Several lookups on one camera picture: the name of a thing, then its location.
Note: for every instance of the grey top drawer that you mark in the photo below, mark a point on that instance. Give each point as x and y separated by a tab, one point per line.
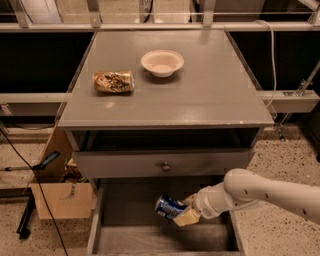
140	153

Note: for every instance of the black handled tool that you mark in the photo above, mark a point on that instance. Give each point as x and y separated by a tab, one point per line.
41	166

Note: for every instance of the grey wooden drawer cabinet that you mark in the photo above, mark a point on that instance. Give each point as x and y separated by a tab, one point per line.
211	91

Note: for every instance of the blue pepsi can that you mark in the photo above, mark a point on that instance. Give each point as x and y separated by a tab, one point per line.
169	207

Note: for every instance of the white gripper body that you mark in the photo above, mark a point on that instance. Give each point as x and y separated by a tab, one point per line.
202	203

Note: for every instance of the metal railing frame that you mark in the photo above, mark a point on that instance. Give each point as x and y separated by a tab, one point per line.
86	15

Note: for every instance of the brass round drawer knob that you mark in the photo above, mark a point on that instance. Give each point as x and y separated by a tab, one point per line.
165	166

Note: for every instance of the cardboard box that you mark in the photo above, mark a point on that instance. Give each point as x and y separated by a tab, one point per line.
60	191

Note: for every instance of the black stand foot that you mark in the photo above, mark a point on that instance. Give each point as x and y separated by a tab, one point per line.
22	229

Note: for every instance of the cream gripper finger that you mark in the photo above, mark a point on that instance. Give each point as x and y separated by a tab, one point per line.
188	217
190	200

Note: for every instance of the grey open middle drawer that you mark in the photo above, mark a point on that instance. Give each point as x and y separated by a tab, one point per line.
126	224

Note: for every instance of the white paper bowl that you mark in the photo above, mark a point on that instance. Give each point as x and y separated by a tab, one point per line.
162	63

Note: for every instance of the crushed gold brown can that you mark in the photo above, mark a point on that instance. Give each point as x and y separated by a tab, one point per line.
113	82

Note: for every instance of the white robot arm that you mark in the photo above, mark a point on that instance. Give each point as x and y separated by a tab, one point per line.
242	189

